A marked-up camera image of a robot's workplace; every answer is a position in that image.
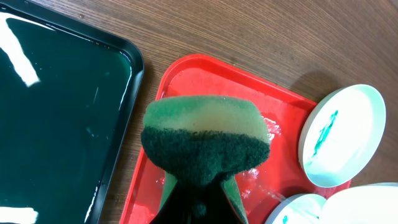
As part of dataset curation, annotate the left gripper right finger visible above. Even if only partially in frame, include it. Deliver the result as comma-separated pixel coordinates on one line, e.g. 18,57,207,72
221,177,248,224

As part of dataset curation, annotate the red plastic tray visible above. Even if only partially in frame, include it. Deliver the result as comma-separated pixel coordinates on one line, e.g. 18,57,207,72
119,53,352,224

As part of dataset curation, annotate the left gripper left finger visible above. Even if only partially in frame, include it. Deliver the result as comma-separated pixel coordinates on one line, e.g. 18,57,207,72
159,172,179,215

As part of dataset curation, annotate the green yellow sponge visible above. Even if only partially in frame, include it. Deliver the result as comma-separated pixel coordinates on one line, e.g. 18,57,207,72
141,95,271,187

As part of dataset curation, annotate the light blue plate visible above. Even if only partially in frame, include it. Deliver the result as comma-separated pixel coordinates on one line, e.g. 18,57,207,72
298,84,386,188
265,194,326,224

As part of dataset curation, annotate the white round plate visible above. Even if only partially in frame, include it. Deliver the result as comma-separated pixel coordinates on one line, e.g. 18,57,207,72
319,182,397,224

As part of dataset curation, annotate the dark green water tray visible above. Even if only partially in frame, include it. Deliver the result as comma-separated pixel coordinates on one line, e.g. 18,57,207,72
1,0,144,224

